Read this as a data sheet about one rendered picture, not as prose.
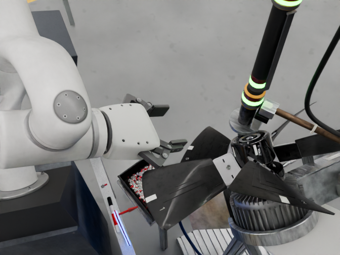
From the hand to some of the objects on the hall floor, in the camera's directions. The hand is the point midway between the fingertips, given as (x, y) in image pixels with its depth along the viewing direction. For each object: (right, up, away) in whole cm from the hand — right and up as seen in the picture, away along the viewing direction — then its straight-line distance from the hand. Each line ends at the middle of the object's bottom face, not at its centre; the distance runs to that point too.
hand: (170, 127), depth 68 cm
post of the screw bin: (-4, -71, +137) cm, 154 cm away
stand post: (+34, -77, +133) cm, 158 cm away
